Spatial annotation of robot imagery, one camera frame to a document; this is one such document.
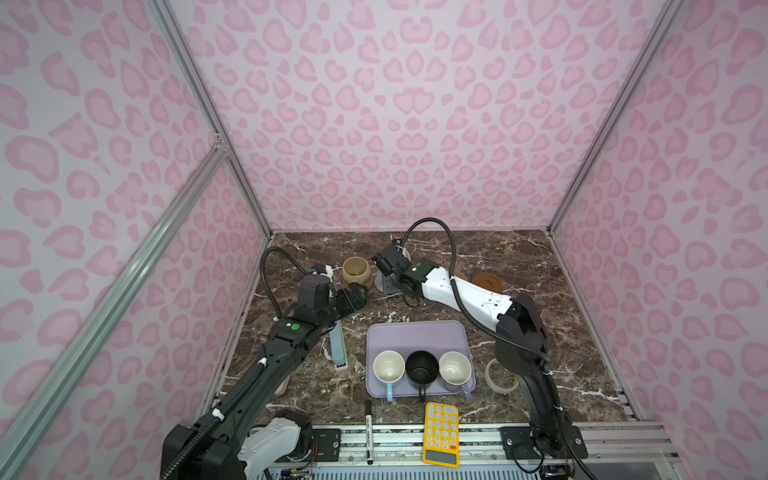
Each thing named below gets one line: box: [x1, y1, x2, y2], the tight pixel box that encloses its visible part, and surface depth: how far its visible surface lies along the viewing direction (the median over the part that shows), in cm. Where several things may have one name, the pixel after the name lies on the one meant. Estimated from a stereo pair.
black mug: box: [405, 350, 439, 402], surface depth 79 cm
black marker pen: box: [365, 399, 374, 466], surface depth 76 cm
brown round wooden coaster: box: [472, 271, 503, 293], surface depth 106 cm
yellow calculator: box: [422, 402, 460, 469], surface depth 75 cm
